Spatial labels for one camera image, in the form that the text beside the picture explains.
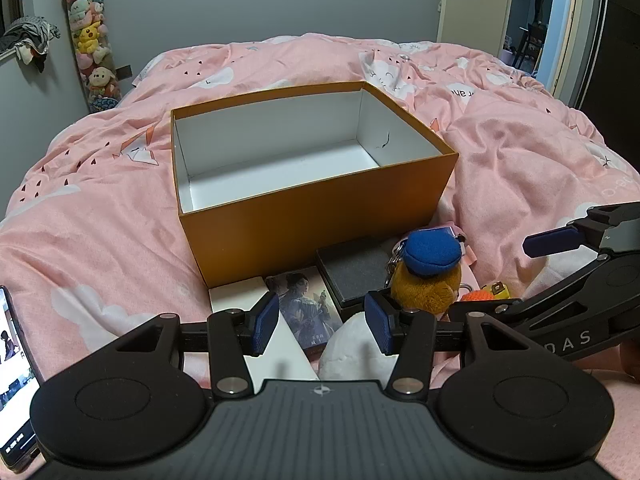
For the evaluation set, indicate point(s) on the dark chair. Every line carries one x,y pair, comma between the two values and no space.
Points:
531,42

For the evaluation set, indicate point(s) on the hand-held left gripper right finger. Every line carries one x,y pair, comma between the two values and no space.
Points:
377,322

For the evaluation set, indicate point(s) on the grey bundled clothes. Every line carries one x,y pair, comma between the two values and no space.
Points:
27,35

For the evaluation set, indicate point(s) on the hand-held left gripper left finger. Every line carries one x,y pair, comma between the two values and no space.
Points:
265,321

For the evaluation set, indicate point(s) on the dark wall socket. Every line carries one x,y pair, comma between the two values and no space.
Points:
123,72

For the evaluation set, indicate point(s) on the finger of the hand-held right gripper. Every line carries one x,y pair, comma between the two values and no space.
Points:
550,241
565,292

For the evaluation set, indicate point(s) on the pink printed blanket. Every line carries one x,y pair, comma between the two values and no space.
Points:
100,210

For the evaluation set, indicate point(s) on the white plush toy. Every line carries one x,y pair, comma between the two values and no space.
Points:
350,350

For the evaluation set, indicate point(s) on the white door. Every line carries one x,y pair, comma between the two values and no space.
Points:
475,15

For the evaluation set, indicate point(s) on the white door frame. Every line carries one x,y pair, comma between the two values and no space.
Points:
570,30

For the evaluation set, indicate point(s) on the dark wardrobe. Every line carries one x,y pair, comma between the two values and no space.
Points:
620,60

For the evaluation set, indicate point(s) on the orange crochet toy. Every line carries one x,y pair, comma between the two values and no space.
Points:
475,295

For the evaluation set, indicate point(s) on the orange cardboard box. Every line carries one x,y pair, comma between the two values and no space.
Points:
300,230

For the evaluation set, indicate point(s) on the black foam-lined box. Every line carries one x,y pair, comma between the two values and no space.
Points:
350,270

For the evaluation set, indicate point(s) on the white box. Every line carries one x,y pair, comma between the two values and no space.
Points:
235,295

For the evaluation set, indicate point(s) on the portrait photo card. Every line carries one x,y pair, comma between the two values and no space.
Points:
305,305

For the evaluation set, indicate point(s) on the brown plush toy blue hat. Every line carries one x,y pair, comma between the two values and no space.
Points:
425,290

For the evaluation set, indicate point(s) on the hanging column of plush toys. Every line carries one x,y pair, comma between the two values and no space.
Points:
92,35

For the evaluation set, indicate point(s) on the pink denim-trimmed pouch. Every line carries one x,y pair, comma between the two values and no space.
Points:
467,252

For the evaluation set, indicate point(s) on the smartphone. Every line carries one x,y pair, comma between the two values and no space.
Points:
15,370

